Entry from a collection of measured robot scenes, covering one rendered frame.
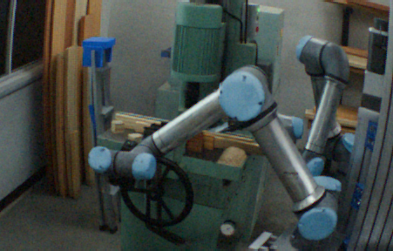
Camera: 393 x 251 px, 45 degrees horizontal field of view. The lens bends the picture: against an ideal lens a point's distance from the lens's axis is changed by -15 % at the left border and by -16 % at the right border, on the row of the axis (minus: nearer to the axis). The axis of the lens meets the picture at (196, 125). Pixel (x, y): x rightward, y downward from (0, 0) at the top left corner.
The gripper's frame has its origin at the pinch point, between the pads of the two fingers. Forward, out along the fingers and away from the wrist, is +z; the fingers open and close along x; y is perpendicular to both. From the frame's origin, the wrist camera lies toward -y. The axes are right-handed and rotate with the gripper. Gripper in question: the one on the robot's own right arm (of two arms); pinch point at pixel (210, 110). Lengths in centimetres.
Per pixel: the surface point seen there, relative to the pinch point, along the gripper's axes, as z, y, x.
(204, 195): -1.6, -1.8, 33.9
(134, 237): 27, -3, 62
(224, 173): -8.2, -1.1, 23.1
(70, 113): 120, -106, 44
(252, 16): -3, -41, -36
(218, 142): -0.7, -16.2, 16.1
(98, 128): 80, -72, 39
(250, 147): -13.9, -16.2, 15.7
